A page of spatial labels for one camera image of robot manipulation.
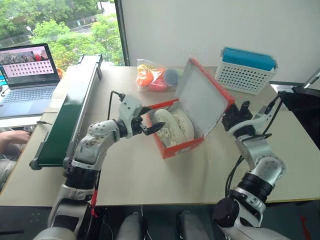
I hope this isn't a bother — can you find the dark window frame post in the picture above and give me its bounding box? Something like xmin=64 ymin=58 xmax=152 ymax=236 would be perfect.
xmin=114 ymin=0 xmax=130 ymax=67

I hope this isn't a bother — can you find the clear bag of colourful toys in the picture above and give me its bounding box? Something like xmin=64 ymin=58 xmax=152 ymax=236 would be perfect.
xmin=135 ymin=58 xmax=186 ymax=93

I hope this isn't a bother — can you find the grey laptop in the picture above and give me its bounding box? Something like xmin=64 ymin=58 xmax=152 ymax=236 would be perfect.
xmin=0 ymin=43 xmax=62 ymax=118

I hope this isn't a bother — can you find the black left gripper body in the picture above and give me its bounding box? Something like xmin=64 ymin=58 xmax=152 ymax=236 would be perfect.
xmin=128 ymin=111 xmax=149 ymax=137

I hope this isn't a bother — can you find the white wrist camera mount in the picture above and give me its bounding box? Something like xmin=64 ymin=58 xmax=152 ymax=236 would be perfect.
xmin=251 ymin=104 xmax=277 ymax=127
xmin=116 ymin=94 xmax=144 ymax=132

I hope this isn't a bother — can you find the thin white cable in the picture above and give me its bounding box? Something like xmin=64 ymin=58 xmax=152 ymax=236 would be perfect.
xmin=140 ymin=205 xmax=152 ymax=240

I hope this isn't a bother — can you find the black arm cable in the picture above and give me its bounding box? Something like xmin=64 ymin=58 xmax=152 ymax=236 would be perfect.
xmin=107 ymin=90 xmax=126 ymax=121
xmin=254 ymin=91 xmax=288 ymax=139

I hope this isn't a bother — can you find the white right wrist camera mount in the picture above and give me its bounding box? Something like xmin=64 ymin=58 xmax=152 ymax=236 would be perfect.
xmin=251 ymin=104 xmax=277 ymax=127

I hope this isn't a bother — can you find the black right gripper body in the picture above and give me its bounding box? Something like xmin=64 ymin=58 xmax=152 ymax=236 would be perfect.
xmin=221 ymin=104 xmax=254 ymax=132

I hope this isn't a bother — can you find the white perforated plastic basket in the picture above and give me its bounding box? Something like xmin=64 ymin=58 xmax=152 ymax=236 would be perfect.
xmin=214 ymin=47 xmax=280 ymax=96

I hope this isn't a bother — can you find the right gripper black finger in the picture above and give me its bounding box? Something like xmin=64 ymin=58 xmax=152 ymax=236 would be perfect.
xmin=226 ymin=102 xmax=240 ymax=116
xmin=239 ymin=100 xmax=252 ymax=114

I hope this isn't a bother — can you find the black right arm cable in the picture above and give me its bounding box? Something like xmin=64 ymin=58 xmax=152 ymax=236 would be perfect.
xmin=254 ymin=91 xmax=288 ymax=139

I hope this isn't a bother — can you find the green conveyor belt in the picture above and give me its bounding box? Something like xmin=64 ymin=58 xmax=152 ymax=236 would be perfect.
xmin=29 ymin=53 xmax=103 ymax=171

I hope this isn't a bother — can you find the blue box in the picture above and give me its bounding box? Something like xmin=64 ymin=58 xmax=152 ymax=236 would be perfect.
xmin=221 ymin=46 xmax=277 ymax=72

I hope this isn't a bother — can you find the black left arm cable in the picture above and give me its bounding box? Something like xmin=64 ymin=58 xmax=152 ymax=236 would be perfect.
xmin=107 ymin=90 xmax=126 ymax=121

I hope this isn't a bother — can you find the person's grey trouser leg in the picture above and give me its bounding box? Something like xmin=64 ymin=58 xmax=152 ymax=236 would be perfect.
xmin=0 ymin=159 xmax=17 ymax=192

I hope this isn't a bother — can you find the dark rounded shape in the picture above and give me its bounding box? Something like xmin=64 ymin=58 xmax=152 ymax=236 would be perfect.
xmin=176 ymin=211 xmax=209 ymax=240
xmin=116 ymin=212 xmax=145 ymax=240

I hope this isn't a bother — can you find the black chair with metal bar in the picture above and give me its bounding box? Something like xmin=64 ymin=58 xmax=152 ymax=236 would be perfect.
xmin=269 ymin=68 xmax=320 ymax=132

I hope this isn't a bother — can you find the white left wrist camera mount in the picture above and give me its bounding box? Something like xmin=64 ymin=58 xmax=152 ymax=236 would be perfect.
xmin=116 ymin=94 xmax=144 ymax=132

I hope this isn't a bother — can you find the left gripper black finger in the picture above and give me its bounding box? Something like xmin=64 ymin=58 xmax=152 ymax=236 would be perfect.
xmin=142 ymin=121 xmax=166 ymax=136
xmin=139 ymin=106 xmax=154 ymax=117

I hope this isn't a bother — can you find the white sneaker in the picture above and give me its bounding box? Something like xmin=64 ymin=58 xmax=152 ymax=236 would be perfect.
xmin=172 ymin=107 xmax=196 ymax=141
xmin=152 ymin=108 xmax=188 ymax=148

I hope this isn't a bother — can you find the orange shoe box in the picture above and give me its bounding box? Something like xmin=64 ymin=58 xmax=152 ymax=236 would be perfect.
xmin=145 ymin=57 xmax=236 ymax=160

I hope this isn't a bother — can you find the person's bare hand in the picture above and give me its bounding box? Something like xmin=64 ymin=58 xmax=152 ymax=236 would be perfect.
xmin=0 ymin=129 xmax=32 ymax=151

